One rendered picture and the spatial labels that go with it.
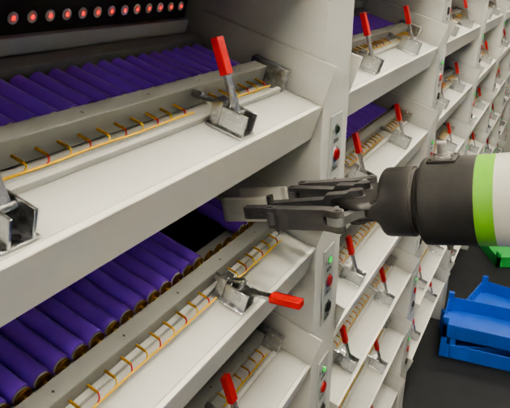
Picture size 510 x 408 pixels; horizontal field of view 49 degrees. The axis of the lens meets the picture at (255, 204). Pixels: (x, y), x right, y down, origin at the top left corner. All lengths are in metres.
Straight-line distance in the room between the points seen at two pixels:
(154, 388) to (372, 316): 0.86
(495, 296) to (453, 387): 0.67
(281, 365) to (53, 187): 0.52
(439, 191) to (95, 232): 0.33
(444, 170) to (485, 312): 1.77
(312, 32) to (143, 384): 0.43
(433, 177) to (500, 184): 0.06
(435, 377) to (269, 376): 1.33
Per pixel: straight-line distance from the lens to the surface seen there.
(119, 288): 0.57
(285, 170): 0.74
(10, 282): 0.34
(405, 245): 1.51
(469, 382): 2.12
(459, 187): 0.57
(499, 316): 2.33
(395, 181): 0.60
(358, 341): 1.24
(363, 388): 1.42
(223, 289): 0.61
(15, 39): 0.54
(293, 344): 0.85
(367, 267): 1.12
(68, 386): 0.48
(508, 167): 0.57
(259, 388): 0.80
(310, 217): 0.60
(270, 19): 0.72
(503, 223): 0.57
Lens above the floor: 1.27
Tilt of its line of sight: 22 degrees down
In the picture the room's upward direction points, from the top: straight up
